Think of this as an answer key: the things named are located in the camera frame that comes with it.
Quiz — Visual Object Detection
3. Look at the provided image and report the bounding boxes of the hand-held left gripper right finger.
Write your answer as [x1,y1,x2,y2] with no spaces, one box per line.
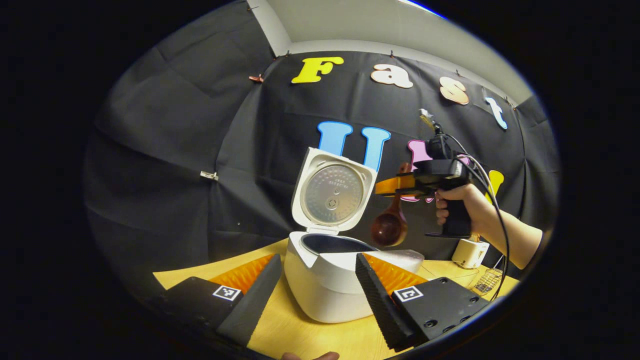
[355,252,491,352]

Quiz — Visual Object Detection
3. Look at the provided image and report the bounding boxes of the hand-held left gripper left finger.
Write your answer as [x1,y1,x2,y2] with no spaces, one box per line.
[150,253,283,348]

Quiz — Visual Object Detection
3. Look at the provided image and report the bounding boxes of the brown wooden spoon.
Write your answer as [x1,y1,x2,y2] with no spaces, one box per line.
[370,162,412,247]

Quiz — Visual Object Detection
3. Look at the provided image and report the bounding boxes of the white rice cooker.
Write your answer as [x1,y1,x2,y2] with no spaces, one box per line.
[283,146,425,324]

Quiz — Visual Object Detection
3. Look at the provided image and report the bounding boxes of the metal wire chopstick holder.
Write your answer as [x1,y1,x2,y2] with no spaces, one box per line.
[472,268,504,295]

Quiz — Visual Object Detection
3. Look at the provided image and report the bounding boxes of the white toaster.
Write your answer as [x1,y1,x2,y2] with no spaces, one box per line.
[451,235,491,270]

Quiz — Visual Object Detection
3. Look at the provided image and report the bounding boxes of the black backdrop cloth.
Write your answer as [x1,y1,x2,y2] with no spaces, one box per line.
[82,0,561,301]

